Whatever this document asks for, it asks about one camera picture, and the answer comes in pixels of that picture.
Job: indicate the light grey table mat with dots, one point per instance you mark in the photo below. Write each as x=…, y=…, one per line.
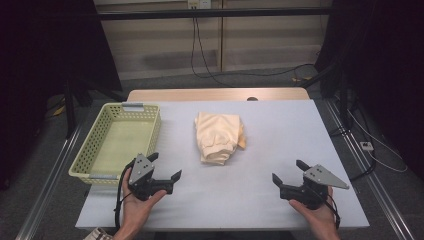
x=266, y=140

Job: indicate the white power strip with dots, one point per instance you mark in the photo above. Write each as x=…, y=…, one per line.
x=367, y=146

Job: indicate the yellow floor tape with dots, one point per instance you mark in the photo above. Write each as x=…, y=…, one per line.
x=301, y=79
x=59, y=111

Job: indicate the person's striped shoe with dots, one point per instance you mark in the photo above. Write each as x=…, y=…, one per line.
x=97, y=234

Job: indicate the black metal stand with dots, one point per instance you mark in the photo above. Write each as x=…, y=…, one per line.
x=343, y=100
x=69, y=110

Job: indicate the person's right hand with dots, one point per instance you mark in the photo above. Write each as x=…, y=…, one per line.
x=316, y=216

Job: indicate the cream garment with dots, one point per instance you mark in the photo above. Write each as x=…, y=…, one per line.
x=218, y=136

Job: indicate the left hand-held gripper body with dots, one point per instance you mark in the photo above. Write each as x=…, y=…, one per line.
x=141, y=170

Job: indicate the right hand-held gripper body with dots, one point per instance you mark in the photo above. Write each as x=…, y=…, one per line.
x=313, y=186

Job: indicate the black horizontal bar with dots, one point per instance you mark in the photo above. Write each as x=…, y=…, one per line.
x=213, y=13

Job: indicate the aluminium frame rail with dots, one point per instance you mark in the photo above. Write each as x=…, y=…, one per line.
x=46, y=180
x=373, y=186

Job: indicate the wooden table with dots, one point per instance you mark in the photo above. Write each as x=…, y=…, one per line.
x=200, y=94

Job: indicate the black curtain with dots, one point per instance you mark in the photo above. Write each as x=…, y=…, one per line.
x=383, y=66
x=50, y=60

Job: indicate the pale green plastic basket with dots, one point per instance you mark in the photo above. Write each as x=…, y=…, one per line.
x=120, y=140

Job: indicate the white wall socket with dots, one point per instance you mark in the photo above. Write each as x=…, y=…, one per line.
x=199, y=3

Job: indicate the person's left hand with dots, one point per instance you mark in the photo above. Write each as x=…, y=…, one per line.
x=136, y=210

